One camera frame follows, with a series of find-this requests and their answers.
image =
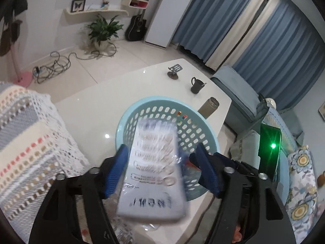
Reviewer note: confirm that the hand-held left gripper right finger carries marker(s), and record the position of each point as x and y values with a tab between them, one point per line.
207	170

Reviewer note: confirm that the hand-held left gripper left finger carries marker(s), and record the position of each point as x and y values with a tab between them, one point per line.
119	167

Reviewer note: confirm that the white plastic snack packet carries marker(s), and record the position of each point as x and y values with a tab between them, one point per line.
152	162

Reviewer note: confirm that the light blue plastic basket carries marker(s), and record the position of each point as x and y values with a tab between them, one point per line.
157	106

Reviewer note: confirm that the floral pillow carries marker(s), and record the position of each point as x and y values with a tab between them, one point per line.
303	183

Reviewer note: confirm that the blue sofa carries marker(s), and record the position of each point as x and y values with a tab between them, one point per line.
243	99

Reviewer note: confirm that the clear plastic wrapper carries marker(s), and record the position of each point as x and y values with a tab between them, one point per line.
123	230

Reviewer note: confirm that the brown thermos bottle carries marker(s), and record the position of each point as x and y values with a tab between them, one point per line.
208	106

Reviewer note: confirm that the black mug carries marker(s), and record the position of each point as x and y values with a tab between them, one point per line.
196	86

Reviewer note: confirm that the striped crochet blanket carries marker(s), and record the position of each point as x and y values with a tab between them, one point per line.
30	152

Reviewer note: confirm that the metal phone stand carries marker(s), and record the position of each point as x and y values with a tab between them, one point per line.
175	70

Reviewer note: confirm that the blue and beige curtains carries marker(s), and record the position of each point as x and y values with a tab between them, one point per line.
248	40

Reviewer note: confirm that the pink fan stand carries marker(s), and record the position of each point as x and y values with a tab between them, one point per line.
21	73

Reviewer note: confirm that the potted green plant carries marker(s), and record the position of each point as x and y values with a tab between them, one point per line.
102	31

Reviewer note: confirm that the black acoustic guitar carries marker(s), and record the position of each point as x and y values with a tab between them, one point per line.
136	28

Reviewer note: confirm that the white tall cabinet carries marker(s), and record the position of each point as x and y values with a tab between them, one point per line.
170	10

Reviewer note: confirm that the framed butterfly picture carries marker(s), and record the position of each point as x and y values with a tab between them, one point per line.
78	5

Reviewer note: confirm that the brown hanging bag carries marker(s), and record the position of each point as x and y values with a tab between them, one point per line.
9	35

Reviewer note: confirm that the white curved wall shelf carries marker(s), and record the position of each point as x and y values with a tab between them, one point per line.
96	11

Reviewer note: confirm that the white wall box shelf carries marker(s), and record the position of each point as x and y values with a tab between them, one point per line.
134	2

